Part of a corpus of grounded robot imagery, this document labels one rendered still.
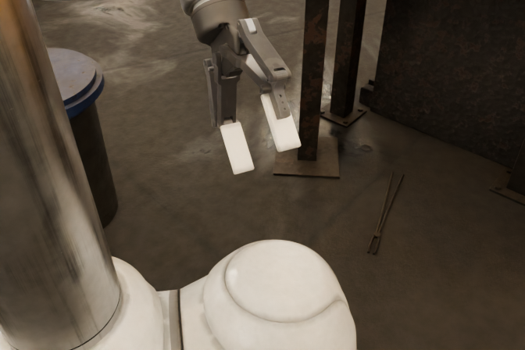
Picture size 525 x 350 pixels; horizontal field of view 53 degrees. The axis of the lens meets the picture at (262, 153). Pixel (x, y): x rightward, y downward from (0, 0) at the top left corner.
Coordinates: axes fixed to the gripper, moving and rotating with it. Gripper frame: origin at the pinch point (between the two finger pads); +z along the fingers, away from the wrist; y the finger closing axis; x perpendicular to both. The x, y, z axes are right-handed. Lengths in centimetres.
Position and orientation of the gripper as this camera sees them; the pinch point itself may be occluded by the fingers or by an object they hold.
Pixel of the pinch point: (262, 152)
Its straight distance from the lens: 68.0
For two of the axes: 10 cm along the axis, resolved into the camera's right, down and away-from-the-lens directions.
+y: -4.2, 2.3, 8.8
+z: 3.0, 9.5, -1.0
